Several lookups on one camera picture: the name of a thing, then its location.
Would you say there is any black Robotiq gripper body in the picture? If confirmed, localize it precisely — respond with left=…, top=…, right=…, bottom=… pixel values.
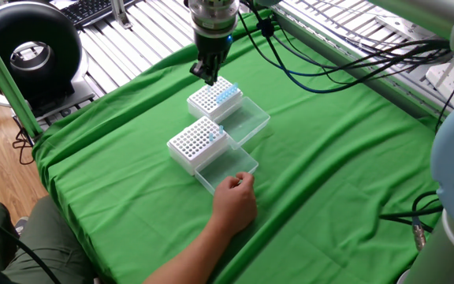
left=193, top=33, right=235, bottom=66

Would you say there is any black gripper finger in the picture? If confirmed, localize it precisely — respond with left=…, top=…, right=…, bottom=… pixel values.
left=189, top=61, right=209, bottom=82
left=203, top=54, right=225, bottom=87

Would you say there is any white pipette tip rack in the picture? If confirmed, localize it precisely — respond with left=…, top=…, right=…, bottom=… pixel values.
left=186, top=76, right=244, bottom=121
left=166, top=115, right=230, bottom=177

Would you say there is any clear plastic rack lid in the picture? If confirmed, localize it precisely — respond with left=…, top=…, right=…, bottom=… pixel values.
left=194, top=144, right=259, bottom=195
left=214, top=96, right=271, bottom=148

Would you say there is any person's bare forearm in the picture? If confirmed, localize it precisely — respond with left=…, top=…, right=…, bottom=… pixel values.
left=143, top=220, right=232, bottom=284

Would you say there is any person's hand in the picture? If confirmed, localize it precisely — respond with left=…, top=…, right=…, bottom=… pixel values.
left=210, top=171, right=259, bottom=237

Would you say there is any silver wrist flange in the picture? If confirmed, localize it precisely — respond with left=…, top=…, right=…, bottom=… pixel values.
left=188, top=0, right=240, bottom=39

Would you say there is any grey device stand base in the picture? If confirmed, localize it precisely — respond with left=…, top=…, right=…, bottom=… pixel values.
left=0, top=77, right=96, bottom=119

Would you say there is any black computer keyboard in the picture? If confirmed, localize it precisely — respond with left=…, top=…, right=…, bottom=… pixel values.
left=61, top=0, right=136, bottom=27

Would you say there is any green table cloth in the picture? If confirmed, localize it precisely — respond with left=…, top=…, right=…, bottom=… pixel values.
left=32, top=9, right=445, bottom=284

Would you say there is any grey trouser leg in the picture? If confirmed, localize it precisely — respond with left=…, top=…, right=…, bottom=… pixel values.
left=0, top=195, right=94, bottom=284

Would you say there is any white power strip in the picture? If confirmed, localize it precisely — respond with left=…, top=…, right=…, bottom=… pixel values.
left=425, top=62, right=454, bottom=99

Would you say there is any grey sneaker shoe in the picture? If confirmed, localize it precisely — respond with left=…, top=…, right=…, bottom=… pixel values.
left=13, top=215, right=29, bottom=236

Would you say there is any small metal bracket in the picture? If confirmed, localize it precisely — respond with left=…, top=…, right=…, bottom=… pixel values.
left=110, top=0, right=134, bottom=30

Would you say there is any dark wrist camera cable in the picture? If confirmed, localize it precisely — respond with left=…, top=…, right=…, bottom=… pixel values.
left=237, top=11, right=454, bottom=95

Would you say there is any black ring-shaped device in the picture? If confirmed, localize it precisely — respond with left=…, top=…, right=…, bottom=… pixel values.
left=0, top=2, right=84, bottom=104

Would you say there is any grey aluminium frame rail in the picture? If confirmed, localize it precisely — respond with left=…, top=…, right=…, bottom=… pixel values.
left=274, top=11, right=445, bottom=119

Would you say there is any tangled black floor cable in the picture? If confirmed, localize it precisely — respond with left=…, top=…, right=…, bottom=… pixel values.
left=11, top=116, right=35, bottom=166

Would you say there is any green tinted aluminium post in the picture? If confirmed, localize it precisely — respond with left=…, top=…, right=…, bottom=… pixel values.
left=0, top=14, right=43, bottom=140

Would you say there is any black table cable bundle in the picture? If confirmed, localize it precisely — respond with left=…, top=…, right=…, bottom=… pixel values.
left=301, top=37, right=454, bottom=99

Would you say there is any black cable with connector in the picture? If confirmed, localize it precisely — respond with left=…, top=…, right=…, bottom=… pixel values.
left=378, top=191, right=445, bottom=252

